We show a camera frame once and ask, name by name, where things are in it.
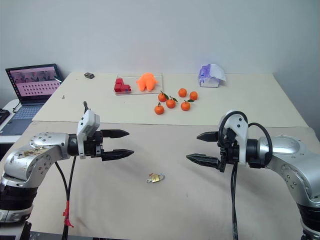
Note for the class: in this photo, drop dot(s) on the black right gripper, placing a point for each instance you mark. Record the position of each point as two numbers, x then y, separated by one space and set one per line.
226 152

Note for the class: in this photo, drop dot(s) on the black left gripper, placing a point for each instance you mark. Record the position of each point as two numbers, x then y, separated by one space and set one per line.
93 146

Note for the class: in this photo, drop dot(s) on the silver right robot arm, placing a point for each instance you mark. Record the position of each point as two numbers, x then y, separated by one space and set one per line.
287 150

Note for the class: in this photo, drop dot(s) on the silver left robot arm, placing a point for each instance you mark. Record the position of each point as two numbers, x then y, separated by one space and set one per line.
37 150

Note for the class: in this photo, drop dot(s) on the orange mandarin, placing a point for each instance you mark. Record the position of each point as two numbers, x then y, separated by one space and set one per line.
193 95
182 92
171 103
162 97
185 106
159 110

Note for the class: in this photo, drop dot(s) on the small brass padlock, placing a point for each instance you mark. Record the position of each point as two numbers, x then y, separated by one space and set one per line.
157 178

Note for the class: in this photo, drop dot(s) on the light cream table mat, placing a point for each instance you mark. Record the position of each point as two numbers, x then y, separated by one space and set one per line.
237 100

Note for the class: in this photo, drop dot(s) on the red building blocks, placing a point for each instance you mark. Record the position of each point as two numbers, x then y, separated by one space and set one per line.
121 86

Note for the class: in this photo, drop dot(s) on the clear plastic tray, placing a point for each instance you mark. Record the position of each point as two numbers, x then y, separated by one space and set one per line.
150 93

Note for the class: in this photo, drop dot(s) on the orange plush toy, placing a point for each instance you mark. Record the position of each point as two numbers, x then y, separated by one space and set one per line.
147 81

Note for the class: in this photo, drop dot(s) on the purple white tissue pack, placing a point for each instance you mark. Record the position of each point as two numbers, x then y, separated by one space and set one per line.
208 77

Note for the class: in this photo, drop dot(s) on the small black box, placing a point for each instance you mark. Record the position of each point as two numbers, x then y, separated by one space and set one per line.
89 75

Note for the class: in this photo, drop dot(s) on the beige table mat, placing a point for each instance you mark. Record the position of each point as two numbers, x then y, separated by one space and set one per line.
150 212

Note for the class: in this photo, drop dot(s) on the open grey laptop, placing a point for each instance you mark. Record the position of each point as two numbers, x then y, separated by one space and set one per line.
32 85

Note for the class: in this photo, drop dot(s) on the white side table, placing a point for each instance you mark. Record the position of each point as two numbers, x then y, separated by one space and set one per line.
8 105

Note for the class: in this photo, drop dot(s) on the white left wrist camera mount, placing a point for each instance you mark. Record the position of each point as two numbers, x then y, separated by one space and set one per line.
87 122

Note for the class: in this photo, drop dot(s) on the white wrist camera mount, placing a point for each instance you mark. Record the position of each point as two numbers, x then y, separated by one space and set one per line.
87 122
240 125

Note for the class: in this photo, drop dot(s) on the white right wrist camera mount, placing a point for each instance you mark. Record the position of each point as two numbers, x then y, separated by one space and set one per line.
240 125

